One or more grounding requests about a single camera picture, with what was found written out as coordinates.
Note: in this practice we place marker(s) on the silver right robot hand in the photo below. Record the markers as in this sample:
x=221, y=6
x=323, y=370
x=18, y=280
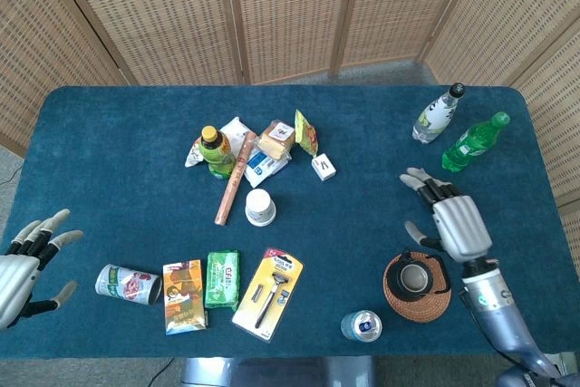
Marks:
x=460, y=224

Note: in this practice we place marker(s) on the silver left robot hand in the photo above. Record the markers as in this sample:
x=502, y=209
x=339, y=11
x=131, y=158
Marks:
x=16, y=278

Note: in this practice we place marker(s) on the white paper cup blue flower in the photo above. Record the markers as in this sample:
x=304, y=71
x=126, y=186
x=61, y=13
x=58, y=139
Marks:
x=272, y=218
x=259, y=201

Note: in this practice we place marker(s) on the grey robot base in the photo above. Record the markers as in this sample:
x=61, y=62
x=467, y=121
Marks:
x=272, y=373

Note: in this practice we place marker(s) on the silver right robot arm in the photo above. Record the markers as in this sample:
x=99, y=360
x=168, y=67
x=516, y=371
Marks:
x=494, y=305

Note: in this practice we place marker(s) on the green soda bottle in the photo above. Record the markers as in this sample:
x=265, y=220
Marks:
x=471, y=144

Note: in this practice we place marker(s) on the black teapot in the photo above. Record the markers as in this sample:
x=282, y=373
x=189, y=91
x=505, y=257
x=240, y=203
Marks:
x=399, y=278

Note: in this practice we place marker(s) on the woven brown coaster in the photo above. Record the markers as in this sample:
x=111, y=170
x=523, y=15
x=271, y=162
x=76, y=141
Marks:
x=417, y=312

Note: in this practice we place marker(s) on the clear bottle white lime label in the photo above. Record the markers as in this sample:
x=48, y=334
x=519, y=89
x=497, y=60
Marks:
x=435, y=119

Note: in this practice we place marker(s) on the open tin can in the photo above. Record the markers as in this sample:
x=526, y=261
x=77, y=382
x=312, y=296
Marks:
x=127, y=283

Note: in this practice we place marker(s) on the light blue drink can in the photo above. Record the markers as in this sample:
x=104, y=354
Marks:
x=360, y=326

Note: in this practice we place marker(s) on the small white nail clipper box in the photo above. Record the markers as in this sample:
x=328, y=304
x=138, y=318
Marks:
x=324, y=168

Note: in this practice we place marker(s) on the yellow orange snack box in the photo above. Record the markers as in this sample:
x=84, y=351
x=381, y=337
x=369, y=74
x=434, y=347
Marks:
x=181, y=301

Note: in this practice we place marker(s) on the blue carpet table cover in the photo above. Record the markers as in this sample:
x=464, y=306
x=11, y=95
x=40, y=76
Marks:
x=136, y=156

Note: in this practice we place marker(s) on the green yellow snack bag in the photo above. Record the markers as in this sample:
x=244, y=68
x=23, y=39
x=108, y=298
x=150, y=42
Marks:
x=306, y=135

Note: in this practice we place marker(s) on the yellow razor blister pack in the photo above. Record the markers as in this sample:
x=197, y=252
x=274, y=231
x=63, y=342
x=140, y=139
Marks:
x=267, y=292

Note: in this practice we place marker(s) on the plastic wrapped bread slice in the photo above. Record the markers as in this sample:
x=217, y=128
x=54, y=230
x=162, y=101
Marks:
x=274, y=138

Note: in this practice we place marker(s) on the white blue flat packet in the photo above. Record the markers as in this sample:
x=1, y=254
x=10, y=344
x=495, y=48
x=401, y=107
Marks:
x=263, y=167

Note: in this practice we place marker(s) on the green soap pack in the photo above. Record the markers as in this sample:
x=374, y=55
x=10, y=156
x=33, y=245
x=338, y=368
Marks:
x=222, y=280

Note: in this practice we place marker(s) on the silver foil snack pouch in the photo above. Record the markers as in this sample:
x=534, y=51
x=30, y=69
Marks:
x=192, y=158

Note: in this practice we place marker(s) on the brown paper tube red characters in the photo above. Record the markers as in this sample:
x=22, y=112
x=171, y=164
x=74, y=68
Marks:
x=233, y=183

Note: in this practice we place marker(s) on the green tea bottle yellow cap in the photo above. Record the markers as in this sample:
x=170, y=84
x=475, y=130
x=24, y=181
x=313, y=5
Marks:
x=216, y=151

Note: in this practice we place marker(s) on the wooden woven folding screen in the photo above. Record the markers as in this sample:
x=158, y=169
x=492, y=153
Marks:
x=290, y=11

